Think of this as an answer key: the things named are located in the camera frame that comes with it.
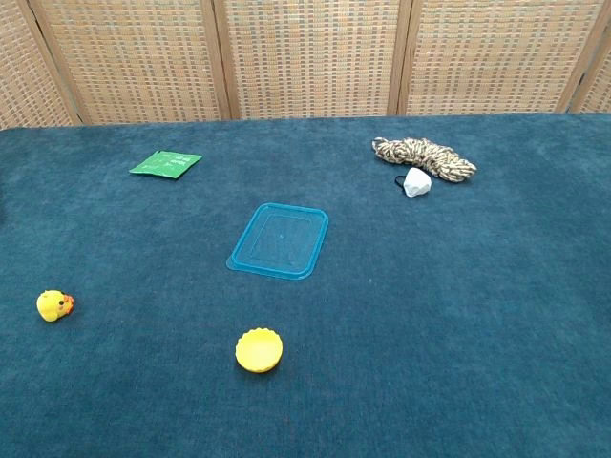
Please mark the small yellow rubber duck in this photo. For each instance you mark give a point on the small yellow rubber duck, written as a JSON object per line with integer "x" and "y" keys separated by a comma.
{"x": 51, "y": 305}

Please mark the yellow round disc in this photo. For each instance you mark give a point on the yellow round disc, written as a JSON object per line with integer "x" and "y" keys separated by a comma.
{"x": 259, "y": 352}

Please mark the blue transparent plastic lid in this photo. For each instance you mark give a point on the blue transparent plastic lid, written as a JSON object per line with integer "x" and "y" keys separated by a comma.
{"x": 279, "y": 241}

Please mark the blue carpet table cover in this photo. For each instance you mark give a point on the blue carpet table cover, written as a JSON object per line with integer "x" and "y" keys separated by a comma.
{"x": 305, "y": 296}

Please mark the small white pouch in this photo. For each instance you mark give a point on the small white pouch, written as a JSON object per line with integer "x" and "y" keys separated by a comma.
{"x": 415, "y": 182}

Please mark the green sachet packet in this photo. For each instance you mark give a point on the green sachet packet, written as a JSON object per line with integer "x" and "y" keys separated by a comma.
{"x": 164, "y": 163}

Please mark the woven rattan folding screen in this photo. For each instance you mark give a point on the woven rattan folding screen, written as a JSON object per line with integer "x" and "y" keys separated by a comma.
{"x": 305, "y": 57}

